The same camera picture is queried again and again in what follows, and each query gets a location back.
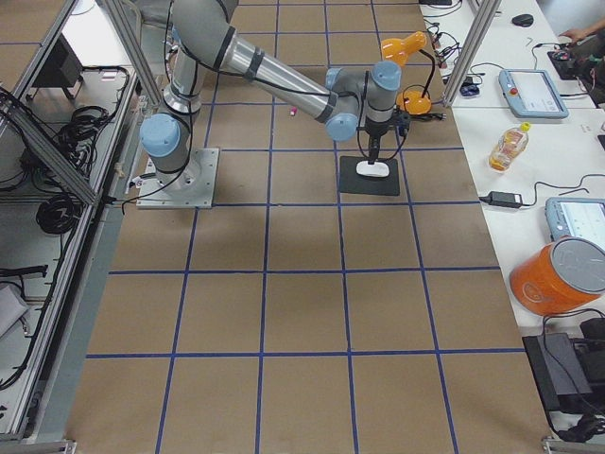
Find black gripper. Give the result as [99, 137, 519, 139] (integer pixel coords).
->
[364, 108, 410, 164]

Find white computer mouse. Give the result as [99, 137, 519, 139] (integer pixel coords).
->
[355, 161, 390, 178]

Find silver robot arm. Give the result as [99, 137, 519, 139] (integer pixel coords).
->
[164, 1, 401, 181]

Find black mousepad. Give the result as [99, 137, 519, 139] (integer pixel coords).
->
[338, 156, 400, 196]

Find black computer mouse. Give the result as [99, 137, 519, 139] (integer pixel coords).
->
[510, 13, 534, 27]

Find orange desk lamp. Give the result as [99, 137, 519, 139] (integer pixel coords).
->
[380, 31, 436, 115]

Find yellow drink bottle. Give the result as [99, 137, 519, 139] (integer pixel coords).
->
[488, 122, 531, 171]

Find black power adapter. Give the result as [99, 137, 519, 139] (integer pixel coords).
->
[487, 191, 523, 209]

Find blue teach pendant far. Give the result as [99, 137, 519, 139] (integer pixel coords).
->
[498, 69, 568, 119]

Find blue teach pendant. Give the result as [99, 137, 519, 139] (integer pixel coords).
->
[544, 197, 605, 249]
[498, 69, 568, 119]

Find blue teach pendant near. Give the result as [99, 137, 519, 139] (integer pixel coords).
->
[544, 197, 605, 249]

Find orange bucket grey lid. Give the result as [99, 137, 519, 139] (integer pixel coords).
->
[510, 236, 604, 315]

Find black box device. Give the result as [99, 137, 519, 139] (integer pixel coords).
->
[523, 333, 604, 414]

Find aluminium frame post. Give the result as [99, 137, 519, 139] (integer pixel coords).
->
[439, 1, 500, 107]

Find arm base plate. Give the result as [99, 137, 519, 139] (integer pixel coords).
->
[136, 148, 219, 209]

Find black cable bundle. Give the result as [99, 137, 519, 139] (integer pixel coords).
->
[49, 106, 119, 157]

